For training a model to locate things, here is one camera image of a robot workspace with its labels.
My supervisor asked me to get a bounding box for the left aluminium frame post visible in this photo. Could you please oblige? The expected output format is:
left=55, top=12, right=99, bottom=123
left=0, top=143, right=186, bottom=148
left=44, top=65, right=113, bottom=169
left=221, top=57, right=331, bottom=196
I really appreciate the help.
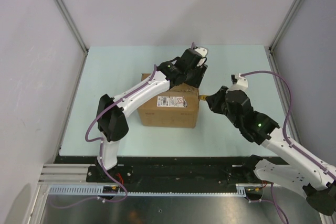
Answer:
left=39, top=0, right=89, bottom=54

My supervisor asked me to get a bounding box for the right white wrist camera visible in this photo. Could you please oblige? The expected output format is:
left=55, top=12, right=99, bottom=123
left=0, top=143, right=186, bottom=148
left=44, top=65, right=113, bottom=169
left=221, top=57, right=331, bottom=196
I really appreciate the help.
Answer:
left=228, top=73, right=248, bottom=91

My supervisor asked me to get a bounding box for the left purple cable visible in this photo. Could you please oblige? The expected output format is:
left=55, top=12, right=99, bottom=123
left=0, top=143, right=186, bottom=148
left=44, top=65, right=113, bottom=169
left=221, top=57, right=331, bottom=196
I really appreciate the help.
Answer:
left=49, top=41, right=129, bottom=210

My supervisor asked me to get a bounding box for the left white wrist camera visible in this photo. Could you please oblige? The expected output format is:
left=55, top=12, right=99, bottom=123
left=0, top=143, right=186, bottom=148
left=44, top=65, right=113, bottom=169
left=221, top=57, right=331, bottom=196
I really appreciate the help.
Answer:
left=194, top=47, right=208, bottom=67

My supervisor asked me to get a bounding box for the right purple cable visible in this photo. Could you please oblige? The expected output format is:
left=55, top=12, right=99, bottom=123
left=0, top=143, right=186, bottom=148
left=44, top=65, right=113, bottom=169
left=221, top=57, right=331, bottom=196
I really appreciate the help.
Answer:
left=241, top=70, right=331, bottom=222

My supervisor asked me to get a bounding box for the right aluminium frame post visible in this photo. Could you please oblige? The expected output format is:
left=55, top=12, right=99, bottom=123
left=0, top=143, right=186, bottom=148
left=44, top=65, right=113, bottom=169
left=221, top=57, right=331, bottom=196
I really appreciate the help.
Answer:
left=268, top=0, right=304, bottom=54

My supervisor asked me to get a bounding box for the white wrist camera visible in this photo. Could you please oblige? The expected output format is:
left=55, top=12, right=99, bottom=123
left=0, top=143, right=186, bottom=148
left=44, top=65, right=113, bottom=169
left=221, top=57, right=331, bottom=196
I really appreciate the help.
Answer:
left=228, top=73, right=248, bottom=91
left=194, top=47, right=208, bottom=67

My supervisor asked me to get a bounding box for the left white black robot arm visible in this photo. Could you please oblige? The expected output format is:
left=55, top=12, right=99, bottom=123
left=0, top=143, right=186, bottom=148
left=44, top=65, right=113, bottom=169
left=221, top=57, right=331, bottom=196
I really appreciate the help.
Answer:
left=97, top=46, right=208, bottom=182

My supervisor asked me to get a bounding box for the brown cardboard express box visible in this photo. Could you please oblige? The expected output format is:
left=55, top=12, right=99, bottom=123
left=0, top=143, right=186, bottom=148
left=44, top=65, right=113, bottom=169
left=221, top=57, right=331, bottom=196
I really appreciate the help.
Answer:
left=138, top=83, right=200, bottom=128

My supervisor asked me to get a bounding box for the aluminium frame post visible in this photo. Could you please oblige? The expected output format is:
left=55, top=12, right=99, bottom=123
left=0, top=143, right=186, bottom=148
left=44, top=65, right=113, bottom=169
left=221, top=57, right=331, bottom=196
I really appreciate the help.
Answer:
left=268, top=0, right=304, bottom=54
left=39, top=0, right=89, bottom=54

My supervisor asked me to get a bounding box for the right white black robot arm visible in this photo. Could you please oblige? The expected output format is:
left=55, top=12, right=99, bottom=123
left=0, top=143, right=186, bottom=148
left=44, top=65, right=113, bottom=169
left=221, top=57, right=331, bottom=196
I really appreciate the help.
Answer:
left=204, top=86, right=335, bottom=216

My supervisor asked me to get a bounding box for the white slotted cable duct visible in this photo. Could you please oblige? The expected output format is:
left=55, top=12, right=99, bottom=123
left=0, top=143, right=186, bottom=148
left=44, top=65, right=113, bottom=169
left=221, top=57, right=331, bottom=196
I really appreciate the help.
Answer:
left=48, top=185, right=261, bottom=197

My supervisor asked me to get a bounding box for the right aluminium side rail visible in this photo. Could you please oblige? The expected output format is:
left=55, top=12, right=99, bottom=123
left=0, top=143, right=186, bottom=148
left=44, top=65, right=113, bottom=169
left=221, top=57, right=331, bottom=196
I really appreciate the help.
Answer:
left=265, top=47, right=301, bottom=144

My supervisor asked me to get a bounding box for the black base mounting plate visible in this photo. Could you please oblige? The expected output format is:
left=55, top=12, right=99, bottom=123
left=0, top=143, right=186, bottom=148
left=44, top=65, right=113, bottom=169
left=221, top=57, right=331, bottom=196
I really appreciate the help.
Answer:
left=55, top=156, right=267, bottom=193

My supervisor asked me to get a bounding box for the purple cable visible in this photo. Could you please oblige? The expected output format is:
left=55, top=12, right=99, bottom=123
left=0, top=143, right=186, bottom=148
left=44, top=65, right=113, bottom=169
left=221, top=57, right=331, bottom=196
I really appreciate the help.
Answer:
left=241, top=70, right=331, bottom=222
left=49, top=41, right=129, bottom=210

